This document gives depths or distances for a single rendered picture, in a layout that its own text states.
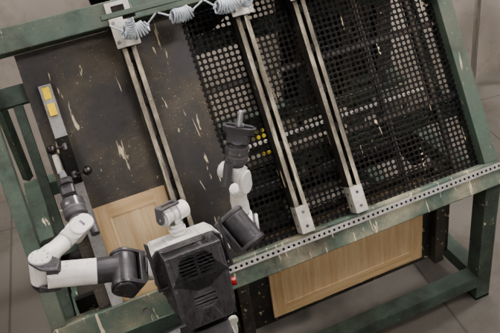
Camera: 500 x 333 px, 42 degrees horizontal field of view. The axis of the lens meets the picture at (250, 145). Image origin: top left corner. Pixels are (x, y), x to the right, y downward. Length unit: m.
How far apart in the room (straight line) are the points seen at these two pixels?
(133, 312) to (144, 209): 0.43
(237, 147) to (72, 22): 0.85
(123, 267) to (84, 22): 1.02
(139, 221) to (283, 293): 0.96
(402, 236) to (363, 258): 0.25
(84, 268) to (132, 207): 0.57
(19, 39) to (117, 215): 0.81
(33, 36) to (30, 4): 1.93
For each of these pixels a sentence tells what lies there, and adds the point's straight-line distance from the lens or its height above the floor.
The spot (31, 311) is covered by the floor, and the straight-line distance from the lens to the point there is 4.33.
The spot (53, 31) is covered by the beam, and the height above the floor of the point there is 1.91.
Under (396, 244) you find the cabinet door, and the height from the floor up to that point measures 0.42.
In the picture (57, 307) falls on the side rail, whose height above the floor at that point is 0.98.
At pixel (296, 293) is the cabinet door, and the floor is 0.36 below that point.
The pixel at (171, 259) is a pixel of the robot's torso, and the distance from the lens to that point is 2.19.
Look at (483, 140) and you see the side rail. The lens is 3.39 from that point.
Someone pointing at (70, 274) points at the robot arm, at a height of 1.37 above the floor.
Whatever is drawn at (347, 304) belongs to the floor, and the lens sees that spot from 3.89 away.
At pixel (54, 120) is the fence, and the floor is 1.59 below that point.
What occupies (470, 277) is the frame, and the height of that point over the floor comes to 0.18.
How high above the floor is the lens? 2.86
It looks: 33 degrees down
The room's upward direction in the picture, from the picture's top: 8 degrees counter-clockwise
